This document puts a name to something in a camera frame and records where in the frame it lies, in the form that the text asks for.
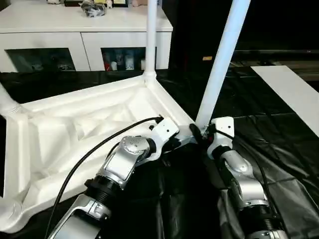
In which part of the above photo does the black mat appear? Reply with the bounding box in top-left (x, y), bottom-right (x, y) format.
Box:
top-left (0, 62), bottom-right (319, 239)

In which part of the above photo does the white plastic table top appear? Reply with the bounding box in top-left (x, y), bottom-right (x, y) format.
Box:
top-left (0, 75), bottom-right (202, 234)

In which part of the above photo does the white sideboard with glass doors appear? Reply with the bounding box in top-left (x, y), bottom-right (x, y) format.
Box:
top-left (0, 0), bottom-right (173, 73)

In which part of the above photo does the black cabinet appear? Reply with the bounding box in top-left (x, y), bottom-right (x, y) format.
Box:
top-left (168, 0), bottom-right (319, 65)

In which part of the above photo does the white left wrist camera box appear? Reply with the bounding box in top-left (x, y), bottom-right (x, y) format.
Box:
top-left (149, 117), bottom-right (180, 160)

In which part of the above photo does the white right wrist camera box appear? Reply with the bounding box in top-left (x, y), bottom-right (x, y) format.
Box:
top-left (205, 117), bottom-right (235, 160)

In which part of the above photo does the white plastic table leg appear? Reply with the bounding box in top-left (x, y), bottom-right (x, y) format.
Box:
top-left (195, 0), bottom-right (251, 131)
top-left (0, 198), bottom-right (18, 225)
top-left (144, 0), bottom-right (159, 85)
top-left (0, 82), bottom-right (23, 116)

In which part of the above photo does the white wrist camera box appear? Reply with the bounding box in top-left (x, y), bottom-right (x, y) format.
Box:
top-left (149, 117), bottom-right (180, 160)
top-left (205, 117), bottom-right (235, 160)

